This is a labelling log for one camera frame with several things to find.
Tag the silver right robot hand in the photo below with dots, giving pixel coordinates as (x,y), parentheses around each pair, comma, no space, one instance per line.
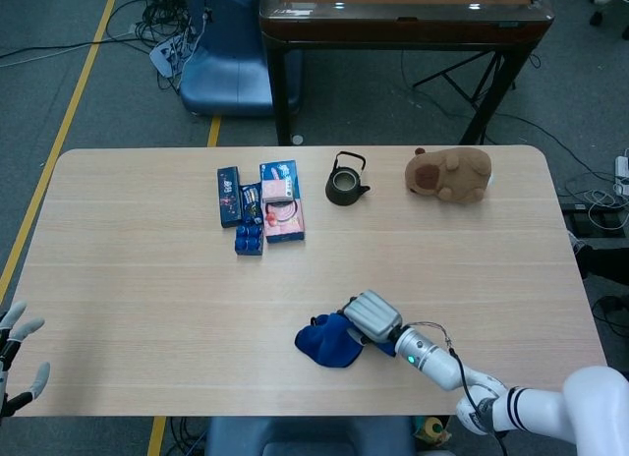
(373,318)

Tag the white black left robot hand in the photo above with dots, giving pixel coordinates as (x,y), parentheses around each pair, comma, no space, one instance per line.
(10,348)

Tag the blue cloth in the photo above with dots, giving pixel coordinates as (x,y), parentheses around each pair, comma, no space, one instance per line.
(326,343)

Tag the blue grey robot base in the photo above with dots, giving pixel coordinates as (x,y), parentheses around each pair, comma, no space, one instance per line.
(304,438)

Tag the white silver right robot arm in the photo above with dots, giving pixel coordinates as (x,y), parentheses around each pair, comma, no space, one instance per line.
(521,407)

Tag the pink and blue box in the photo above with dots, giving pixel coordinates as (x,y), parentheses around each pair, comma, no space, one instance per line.
(286,228)

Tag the black teapot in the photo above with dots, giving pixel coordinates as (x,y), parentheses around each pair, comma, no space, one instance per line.
(336,196)

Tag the small blue snack pack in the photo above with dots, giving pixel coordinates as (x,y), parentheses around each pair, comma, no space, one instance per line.
(248,241)

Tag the pink tissue pack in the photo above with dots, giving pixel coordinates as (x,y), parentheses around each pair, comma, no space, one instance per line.
(277,190)

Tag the brown capybara plush toy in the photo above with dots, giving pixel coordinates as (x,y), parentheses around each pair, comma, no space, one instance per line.
(457,177)

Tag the blue striped snack packet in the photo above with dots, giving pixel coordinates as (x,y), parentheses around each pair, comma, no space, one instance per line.
(250,200)

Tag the dark blue narrow box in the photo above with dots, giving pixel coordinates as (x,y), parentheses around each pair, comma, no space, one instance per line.
(228,200)

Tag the white power strip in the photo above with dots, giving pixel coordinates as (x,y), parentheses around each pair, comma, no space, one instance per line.
(622,173)

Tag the dark wooden mahjong table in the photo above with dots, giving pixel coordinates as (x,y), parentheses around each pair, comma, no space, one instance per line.
(393,28)

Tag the blue machine pedestal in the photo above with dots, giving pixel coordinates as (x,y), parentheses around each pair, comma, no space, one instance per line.
(231,73)

